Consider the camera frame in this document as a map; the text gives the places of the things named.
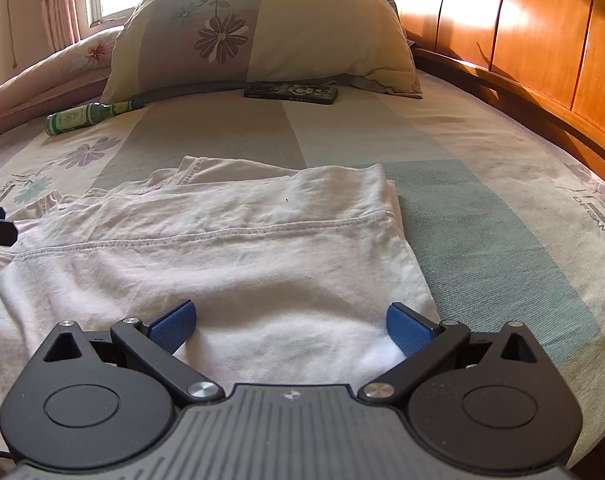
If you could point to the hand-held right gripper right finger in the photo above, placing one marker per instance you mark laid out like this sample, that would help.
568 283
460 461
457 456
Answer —
407 330

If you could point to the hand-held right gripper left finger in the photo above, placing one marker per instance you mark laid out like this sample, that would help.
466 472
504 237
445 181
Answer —
175 325

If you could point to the white long-sleeved printed shirt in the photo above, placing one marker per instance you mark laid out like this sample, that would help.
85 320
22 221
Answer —
232 260

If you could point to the green glass bottle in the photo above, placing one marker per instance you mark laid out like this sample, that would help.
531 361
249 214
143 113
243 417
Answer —
72 120

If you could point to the folded pink floral quilt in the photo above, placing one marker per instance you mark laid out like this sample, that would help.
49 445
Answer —
42 80

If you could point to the pink striped curtain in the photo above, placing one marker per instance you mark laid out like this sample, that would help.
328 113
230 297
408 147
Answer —
57 5

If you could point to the floral patchwork pillow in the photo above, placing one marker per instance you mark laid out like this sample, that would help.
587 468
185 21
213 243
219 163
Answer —
307 35

